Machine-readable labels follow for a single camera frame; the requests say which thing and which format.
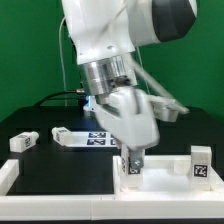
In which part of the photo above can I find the white sheet with fiducial tags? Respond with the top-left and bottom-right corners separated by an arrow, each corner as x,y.
66,131 -> 116,148

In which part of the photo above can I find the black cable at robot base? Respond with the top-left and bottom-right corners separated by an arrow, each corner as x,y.
33,88 -> 86,108

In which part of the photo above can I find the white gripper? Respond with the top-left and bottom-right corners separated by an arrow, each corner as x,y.
94,87 -> 179,169

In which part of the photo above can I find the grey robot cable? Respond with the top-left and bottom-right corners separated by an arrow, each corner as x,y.
126,56 -> 191,115

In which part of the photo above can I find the grey camera cable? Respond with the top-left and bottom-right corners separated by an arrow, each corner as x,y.
58,16 -> 69,107

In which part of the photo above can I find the white square tabletop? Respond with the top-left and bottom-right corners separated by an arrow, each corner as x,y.
113,155 -> 224,193

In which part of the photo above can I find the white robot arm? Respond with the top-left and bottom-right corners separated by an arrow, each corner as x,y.
61,0 -> 197,169

